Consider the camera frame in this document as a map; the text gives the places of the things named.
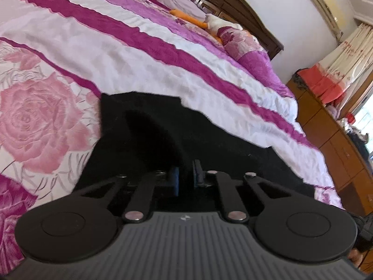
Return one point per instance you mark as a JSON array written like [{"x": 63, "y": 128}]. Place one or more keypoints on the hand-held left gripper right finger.
[{"x": 196, "y": 176}]

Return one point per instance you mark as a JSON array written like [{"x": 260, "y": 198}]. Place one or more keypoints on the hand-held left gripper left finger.
[{"x": 174, "y": 180}]

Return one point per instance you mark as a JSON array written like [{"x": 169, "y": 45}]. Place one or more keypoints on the black button cardigan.
[{"x": 233, "y": 163}]

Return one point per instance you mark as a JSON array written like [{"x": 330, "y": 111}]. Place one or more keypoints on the person's right hand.
[{"x": 355, "y": 259}]

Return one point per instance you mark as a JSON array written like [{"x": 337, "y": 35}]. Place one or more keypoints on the long wooden cabinet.
[{"x": 335, "y": 147}]

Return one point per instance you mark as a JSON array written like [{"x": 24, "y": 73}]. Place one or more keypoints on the purple floral pillow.
[{"x": 247, "y": 51}]

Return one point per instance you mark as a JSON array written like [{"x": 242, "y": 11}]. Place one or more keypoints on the purple floral bedspread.
[{"x": 131, "y": 52}]

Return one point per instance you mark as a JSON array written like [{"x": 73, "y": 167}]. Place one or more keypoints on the orange plush toy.
[{"x": 186, "y": 16}]

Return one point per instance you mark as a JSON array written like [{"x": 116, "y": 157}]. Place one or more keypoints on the dark wooden headboard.
[{"x": 247, "y": 20}]

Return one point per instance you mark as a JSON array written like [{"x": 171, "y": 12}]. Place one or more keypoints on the cream and coral curtain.
[{"x": 335, "y": 68}]

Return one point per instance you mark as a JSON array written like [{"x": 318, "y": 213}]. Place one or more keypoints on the pale purple pillow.
[{"x": 183, "y": 1}]

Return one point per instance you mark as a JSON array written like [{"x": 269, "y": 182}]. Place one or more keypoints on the wall air conditioner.
[{"x": 323, "y": 3}]

